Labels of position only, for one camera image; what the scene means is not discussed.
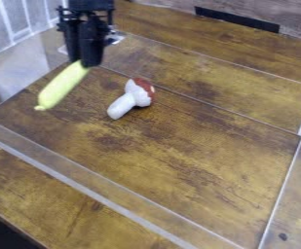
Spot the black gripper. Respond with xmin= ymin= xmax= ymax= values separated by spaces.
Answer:
xmin=56 ymin=0 xmax=115 ymax=67

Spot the red white toy mushroom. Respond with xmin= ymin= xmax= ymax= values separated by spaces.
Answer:
xmin=107 ymin=78 xmax=155 ymax=120

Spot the black strip on table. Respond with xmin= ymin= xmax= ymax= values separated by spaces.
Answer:
xmin=194 ymin=6 xmax=279 ymax=33

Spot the clear acrylic enclosure wall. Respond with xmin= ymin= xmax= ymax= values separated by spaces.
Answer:
xmin=0 ymin=34 xmax=301 ymax=249

